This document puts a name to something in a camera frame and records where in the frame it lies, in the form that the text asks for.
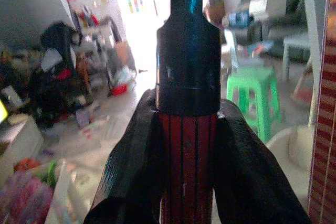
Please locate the green plastic stool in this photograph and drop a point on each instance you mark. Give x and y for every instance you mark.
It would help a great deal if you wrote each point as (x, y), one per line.
(258, 90)

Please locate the white slanted post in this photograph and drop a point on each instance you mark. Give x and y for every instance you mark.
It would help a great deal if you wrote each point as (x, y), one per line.
(316, 48)

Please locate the white plastic stool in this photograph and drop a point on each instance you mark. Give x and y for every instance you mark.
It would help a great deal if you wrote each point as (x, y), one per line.
(295, 48)

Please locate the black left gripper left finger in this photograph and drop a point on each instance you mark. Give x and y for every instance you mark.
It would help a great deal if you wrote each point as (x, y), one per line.
(136, 161)

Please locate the white round basin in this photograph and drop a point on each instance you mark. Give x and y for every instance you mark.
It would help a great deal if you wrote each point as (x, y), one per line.
(291, 153)

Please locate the red plastic basket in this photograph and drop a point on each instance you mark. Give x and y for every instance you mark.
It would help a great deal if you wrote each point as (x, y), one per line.
(119, 89)

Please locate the white storage box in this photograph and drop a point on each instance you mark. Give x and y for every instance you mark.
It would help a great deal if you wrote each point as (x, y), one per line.
(18, 140)

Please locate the black clothes pile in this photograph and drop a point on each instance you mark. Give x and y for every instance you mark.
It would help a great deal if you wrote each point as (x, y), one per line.
(56, 72)

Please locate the red white striped cloth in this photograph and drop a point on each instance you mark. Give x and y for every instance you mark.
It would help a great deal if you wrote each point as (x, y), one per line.
(324, 134)

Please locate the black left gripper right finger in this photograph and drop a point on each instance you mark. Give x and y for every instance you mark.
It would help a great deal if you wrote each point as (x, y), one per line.
(246, 171)

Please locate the purple pink toy bag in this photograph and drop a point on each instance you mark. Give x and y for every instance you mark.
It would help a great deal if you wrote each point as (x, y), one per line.
(25, 197)

